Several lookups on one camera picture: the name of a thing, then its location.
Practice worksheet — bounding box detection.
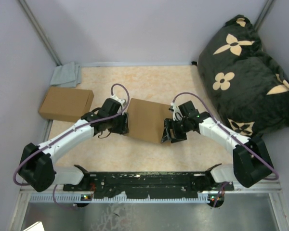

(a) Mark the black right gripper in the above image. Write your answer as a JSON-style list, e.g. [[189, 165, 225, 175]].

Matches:
[[160, 118, 190, 144]]

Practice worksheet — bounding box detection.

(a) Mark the brown cardboard box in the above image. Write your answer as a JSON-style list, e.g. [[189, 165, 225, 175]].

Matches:
[[39, 86, 94, 122], [127, 98, 172, 144]]

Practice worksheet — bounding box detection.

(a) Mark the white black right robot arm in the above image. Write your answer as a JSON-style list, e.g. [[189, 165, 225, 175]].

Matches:
[[161, 101, 274, 191]]

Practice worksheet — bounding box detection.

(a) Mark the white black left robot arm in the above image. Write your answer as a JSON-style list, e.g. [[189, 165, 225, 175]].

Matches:
[[15, 95, 130, 192]]

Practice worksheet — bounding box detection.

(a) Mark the closed brown cardboard box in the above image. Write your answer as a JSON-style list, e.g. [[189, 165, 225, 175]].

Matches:
[[39, 86, 94, 122]]

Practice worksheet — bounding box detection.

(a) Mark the grey folded cloth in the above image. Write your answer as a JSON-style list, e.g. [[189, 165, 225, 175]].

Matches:
[[50, 62, 81, 88]]

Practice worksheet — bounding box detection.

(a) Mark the black floral plush pillow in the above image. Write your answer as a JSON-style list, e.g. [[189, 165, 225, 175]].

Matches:
[[197, 15, 289, 137]]

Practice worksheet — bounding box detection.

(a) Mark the white paper corner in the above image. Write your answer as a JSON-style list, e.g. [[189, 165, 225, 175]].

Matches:
[[23, 221, 45, 231]]

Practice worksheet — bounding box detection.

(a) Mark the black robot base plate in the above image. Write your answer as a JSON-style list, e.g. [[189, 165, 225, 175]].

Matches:
[[63, 171, 234, 206]]

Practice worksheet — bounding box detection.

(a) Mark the aluminium frame rail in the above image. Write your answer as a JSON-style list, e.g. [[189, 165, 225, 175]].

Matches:
[[19, 173, 284, 204]]

